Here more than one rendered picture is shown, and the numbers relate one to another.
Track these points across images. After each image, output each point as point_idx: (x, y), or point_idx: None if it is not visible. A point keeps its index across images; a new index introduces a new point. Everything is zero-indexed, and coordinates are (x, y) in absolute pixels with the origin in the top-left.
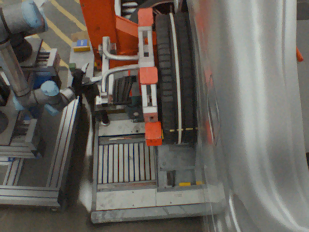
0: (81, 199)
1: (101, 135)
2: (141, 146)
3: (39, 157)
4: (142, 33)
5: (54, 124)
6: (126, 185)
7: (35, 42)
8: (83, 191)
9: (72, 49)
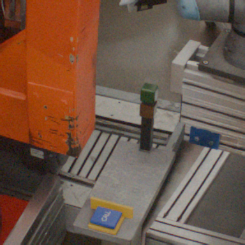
0: (201, 152)
1: None
2: (66, 166)
3: None
4: None
5: (220, 195)
6: (118, 124)
7: (215, 59)
8: (195, 160)
9: (134, 223)
